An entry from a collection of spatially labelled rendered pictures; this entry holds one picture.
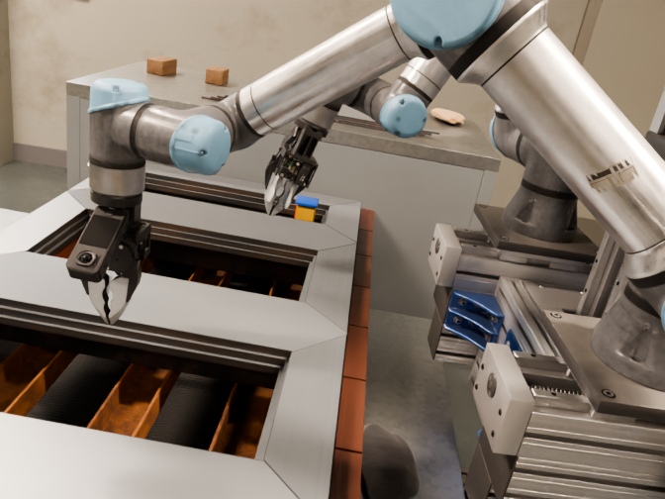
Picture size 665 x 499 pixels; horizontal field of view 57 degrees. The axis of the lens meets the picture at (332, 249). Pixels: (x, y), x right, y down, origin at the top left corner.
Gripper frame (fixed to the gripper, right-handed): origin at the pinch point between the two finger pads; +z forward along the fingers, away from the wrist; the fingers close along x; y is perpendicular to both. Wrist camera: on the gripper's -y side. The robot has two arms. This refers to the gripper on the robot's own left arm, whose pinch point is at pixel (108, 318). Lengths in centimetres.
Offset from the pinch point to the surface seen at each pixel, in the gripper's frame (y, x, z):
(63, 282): 17.8, 15.8, 5.7
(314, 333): 16.2, -31.1, 5.7
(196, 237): 53, 1, 8
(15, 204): 239, 155, 91
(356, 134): 99, -32, -13
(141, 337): 8.3, -2.3, 7.9
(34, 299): 10.4, 17.4, 5.7
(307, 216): 77, -23, 6
